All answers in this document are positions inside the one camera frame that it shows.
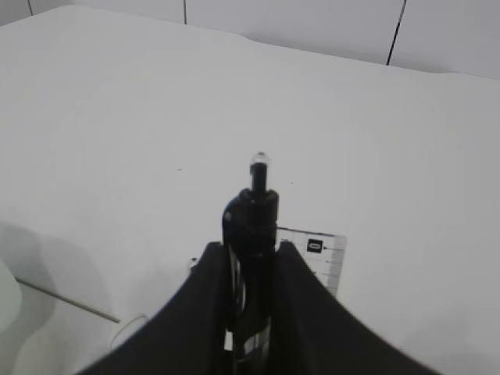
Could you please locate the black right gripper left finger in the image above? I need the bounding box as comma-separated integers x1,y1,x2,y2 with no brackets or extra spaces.
81,242,230,374

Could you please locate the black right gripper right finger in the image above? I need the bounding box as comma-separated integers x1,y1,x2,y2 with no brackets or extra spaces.
270,241,435,374

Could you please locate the clear plastic ruler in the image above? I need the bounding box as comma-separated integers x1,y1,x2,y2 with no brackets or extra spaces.
277,227,347,297

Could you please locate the translucent green wavy glass plate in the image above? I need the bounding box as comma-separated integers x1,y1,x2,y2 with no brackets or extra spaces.
0,261,23,333

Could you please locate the black pen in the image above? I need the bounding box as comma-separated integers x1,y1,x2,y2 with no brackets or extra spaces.
222,152,279,374

